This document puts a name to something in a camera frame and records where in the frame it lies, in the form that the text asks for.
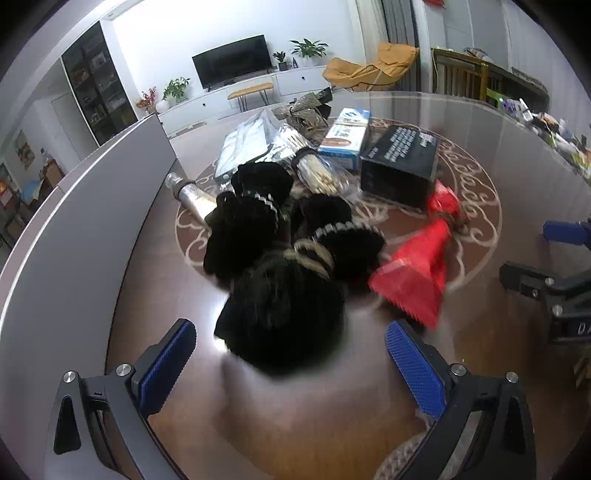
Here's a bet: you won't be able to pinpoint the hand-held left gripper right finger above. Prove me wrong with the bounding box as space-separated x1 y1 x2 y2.
385 318 539 480

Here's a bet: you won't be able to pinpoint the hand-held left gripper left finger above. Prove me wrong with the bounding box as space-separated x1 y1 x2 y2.
46 318 197 480

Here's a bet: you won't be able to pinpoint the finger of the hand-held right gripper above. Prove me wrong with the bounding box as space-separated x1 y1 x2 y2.
542 220 591 247
499 261 591 305

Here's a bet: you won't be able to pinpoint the black plush pouch gold band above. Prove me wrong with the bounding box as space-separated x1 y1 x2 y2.
215 240 347 376

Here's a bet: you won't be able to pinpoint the black phone case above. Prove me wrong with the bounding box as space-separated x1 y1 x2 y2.
215 111 282 185

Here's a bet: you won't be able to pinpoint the red tied gift bag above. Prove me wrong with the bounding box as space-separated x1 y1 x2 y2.
369 179 472 330

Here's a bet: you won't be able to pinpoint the pile of assorted small items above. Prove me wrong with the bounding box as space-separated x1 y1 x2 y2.
501 97 591 178

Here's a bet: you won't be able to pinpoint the black plush pouch silver band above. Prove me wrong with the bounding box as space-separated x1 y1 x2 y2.
295 194 387 282
203 164 296 283

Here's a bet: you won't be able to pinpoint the dark wooden sideboard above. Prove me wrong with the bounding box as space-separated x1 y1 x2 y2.
485 58 551 114

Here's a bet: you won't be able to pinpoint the black cardboard box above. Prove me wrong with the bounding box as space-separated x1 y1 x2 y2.
359 124 439 208

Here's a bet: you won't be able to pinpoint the grey partition board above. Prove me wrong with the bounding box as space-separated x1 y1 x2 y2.
0 113 178 462

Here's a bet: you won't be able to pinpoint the silver bottle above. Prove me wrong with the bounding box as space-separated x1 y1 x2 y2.
165 172 218 222

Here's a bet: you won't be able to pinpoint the wooden chair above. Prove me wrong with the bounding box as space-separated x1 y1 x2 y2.
431 47 490 100

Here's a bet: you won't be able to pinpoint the wooden sticks in clear bag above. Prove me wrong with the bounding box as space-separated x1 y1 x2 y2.
277 129 362 204

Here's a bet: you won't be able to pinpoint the blue and white box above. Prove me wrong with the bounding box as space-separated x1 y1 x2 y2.
318 108 372 171

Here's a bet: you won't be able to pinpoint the yellow lounge chair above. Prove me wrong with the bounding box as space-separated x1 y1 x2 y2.
322 41 421 93

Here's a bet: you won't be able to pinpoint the grey curtain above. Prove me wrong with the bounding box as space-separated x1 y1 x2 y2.
381 0 422 91

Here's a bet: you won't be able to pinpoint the white door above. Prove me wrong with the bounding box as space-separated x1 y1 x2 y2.
48 92 100 148

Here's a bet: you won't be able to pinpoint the red flowers in vase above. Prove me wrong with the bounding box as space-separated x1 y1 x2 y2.
136 88 170 114

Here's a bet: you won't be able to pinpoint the bushy green potted plant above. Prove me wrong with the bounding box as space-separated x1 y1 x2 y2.
163 77 191 104

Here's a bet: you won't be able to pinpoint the white curtain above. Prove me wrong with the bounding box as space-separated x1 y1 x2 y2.
355 0 389 70

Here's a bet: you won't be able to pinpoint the wooden bench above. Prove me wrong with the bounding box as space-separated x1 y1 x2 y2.
227 82 274 113

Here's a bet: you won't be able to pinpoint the black display cabinet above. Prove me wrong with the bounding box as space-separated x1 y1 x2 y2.
61 21 139 147

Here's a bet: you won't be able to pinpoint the white television cabinet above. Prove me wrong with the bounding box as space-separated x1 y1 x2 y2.
157 65 334 134

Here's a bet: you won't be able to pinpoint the black television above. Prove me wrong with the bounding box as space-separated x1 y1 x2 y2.
191 34 273 90

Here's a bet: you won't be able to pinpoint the large green potted plant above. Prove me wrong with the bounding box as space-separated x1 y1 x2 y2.
290 38 329 68

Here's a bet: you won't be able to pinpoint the framed wall picture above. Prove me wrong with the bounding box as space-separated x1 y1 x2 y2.
14 130 37 171

